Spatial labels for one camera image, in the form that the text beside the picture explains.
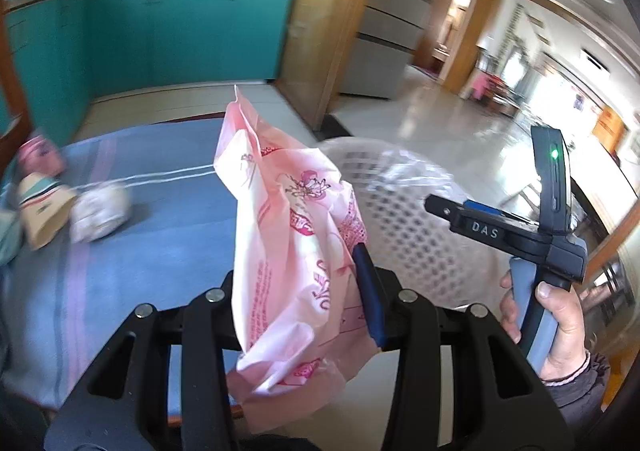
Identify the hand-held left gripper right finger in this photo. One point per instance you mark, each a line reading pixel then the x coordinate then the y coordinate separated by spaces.
pixel 370 291

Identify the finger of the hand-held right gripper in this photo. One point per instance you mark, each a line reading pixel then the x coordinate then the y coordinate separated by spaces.
pixel 439 207
pixel 482 207

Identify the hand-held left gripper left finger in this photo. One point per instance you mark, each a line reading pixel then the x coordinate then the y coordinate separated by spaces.
pixel 205 331

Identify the white mesh waste basket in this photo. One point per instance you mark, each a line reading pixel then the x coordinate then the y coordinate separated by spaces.
pixel 415 171

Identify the white plastic basket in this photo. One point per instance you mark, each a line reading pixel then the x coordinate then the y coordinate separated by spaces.
pixel 400 241

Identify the pink plastic bag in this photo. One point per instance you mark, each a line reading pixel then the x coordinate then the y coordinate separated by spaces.
pixel 280 231

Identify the person's right forearm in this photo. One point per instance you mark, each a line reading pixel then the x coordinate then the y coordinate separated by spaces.
pixel 580 396

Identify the person's right hand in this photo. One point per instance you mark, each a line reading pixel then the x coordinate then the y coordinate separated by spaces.
pixel 567 331

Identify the blue striped tablecloth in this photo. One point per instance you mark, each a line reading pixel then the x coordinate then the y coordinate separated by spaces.
pixel 150 241

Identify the black door mat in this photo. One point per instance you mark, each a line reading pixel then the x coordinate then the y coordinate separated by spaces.
pixel 337 126

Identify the crumpled white tissue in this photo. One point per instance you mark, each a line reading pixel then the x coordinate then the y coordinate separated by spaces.
pixel 100 213

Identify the wooden glass cabinet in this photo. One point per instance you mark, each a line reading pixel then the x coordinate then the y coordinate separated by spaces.
pixel 340 56

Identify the grey refrigerator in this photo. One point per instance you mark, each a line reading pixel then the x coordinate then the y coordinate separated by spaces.
pixel 385 31

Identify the beige paper cup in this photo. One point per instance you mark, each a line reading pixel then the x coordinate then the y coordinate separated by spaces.
pixel 45 211

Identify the pink packet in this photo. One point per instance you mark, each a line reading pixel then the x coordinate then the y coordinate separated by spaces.
pixel 42 156

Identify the teal kitchen cabinet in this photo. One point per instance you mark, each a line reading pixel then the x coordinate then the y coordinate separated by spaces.
pixel 200 31

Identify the wooden door frame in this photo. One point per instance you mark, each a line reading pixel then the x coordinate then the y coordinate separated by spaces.
pixel 487 31

